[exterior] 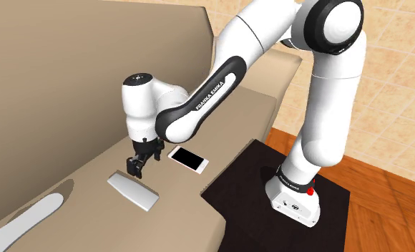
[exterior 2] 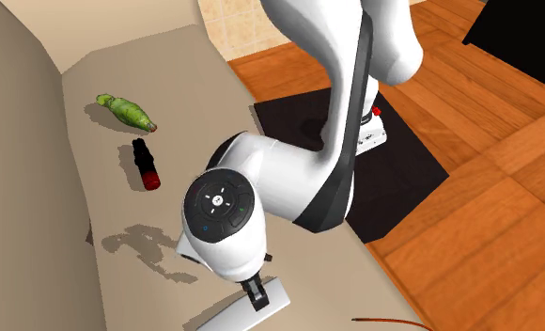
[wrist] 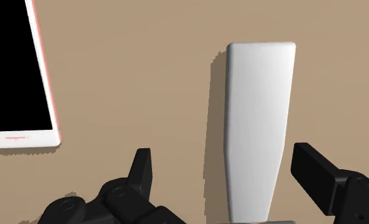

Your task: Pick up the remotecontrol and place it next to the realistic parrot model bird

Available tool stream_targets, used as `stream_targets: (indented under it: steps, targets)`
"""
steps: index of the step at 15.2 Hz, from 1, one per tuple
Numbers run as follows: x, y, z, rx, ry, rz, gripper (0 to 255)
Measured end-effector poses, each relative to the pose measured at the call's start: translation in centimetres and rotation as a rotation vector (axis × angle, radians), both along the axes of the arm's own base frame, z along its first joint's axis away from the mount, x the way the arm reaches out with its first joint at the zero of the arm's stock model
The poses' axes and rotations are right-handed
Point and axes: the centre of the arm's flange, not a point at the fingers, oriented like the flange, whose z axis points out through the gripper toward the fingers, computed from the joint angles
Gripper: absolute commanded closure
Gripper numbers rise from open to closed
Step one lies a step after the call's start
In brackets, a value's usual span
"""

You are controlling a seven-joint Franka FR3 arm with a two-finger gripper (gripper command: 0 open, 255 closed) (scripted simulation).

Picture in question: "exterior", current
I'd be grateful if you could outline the dark robot stand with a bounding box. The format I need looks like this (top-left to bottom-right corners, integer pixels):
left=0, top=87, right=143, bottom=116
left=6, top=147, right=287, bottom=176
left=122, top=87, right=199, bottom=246
left=201, top=138, right=351, bottom=252

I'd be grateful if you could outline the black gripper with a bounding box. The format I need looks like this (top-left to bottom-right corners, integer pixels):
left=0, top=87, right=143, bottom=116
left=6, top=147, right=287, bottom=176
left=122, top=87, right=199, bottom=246
left=125, top=137, right=166, bottom=180

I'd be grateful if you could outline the white smartphone with black screen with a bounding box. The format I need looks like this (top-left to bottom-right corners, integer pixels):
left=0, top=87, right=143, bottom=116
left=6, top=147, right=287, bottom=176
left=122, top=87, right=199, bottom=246
left=167, top=145, right=210, bottom=175

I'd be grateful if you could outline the beige sofa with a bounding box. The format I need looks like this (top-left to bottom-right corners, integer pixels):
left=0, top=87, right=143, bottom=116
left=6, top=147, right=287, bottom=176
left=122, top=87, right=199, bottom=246
left=0, top=0, right=303, bottom=252

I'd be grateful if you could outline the grey remote control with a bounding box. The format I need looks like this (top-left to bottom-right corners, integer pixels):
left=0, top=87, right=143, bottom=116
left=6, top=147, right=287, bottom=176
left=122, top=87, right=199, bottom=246
left=107, top=170, right=160, bottom=213

